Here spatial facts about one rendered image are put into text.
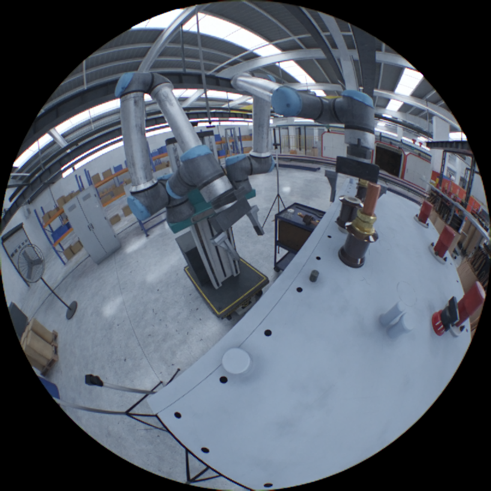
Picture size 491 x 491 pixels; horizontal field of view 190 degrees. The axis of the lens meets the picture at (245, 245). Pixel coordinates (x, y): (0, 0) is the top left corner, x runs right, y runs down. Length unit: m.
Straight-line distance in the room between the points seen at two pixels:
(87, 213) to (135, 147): 3.86
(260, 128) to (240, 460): 1.23
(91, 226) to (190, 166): 4.23
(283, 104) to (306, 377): 0.57
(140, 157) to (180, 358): 1.80
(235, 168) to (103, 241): 4.14
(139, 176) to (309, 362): 0.81
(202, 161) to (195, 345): 1.72
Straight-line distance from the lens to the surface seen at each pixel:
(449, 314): 0.50
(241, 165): 1.03
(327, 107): 0.51
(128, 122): 0.73
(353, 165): 0.47
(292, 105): 0.43
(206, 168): 0.41
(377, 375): 0.34
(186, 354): 1.84
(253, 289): 1.58
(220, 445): 0.31
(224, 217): 0.42
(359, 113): 0.46
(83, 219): 4.54
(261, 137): 1.02
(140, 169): 0.72
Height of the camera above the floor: 1.63
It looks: 39 degrees down
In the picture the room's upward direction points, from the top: 8 degrees counter-clockwise
